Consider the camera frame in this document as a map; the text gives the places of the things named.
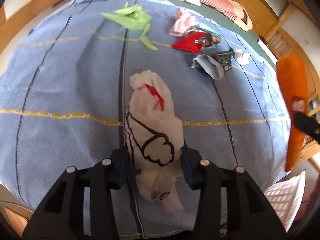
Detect white framed board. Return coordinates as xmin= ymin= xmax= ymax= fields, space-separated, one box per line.
xmin=257 ymin=39 xmax=278 ymax=64

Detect green paper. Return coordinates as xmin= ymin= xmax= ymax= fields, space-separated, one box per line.
xmin=100 ymin=2 xmax=158 ymax=51

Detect pink tissue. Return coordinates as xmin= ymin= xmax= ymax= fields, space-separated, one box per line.
xmin=169 ymin=10 xmax=199 ymax=37

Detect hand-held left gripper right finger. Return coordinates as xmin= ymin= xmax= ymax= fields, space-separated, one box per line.
xmin=182 ymin=146 xmax=288 ymax=240

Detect light blue face mask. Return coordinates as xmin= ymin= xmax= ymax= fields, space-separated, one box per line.
xmin=191 ymin=54 xmax=224 ymax=80

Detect white printed garment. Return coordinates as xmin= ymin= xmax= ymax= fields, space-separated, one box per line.
xmin=125 ymin=70 xmax=185 ymax=212

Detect orange packet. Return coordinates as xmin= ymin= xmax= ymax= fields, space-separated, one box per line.
xmin=276 ymin=56 xmax=309 ymax=172

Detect dark green packet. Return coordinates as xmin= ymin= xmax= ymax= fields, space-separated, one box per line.
xmin=216 ymin=51 xmax=234 ymax=70

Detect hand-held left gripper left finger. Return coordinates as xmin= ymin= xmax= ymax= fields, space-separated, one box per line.
xmin=22 ymin=146 xmax=130 ymax=240

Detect white tissue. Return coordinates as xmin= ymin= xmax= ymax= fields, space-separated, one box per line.
xmin=232 ymin=49 xmax=250 ymax=65

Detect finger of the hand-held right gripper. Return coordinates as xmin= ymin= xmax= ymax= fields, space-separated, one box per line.
xmin=292 ymin=111 xmax=320 ymax=143

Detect blue striped sheet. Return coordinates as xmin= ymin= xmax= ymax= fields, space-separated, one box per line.
xmin=0 ymin=0 xmax=292 ymax=238

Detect white lined trash bin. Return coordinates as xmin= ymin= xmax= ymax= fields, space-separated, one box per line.
xmin=262 ymin=170 xmax=307 ymax=233

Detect red garment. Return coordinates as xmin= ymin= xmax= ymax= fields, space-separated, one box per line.
xmin=172 ymin=31 xmax=220 ymax=54

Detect red striped plush toy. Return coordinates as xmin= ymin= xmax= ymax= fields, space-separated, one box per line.
xmin=195 ymin=0 xmax=253 ymax=32

